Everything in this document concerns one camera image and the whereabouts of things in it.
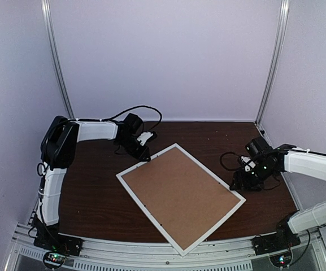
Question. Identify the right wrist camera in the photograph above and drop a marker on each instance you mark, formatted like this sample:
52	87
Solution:
257	146

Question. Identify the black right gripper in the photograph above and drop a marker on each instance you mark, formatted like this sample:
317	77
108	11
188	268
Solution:
242	181

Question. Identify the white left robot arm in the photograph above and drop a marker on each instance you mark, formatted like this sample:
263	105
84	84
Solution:
58	149

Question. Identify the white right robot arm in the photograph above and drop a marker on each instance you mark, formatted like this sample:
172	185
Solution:
303	170

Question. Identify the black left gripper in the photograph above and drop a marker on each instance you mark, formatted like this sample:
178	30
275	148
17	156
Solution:
145	152

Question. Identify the right aluminium corner post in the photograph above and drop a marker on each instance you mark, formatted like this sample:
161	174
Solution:
277	49

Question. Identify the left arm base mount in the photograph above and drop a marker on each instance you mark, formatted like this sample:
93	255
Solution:
57	245

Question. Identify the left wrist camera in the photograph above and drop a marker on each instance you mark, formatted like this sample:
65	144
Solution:
133	123

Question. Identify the white picture frame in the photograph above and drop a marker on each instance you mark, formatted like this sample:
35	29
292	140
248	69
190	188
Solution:
140	200

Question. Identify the brown cardboard backing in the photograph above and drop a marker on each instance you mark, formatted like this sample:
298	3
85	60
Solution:
179	197

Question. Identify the aluminium front rail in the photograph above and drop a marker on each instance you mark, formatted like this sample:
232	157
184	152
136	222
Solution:
100	254

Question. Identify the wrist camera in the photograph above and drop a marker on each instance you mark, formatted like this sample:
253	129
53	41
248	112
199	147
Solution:
257	146
133	123

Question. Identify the left aluminium corner post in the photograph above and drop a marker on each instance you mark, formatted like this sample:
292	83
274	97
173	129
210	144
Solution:
46	12

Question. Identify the aluminium corner post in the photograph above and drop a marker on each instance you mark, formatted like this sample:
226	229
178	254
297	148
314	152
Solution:
277	49
46	12

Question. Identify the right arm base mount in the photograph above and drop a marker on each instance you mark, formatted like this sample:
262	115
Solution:
278	245

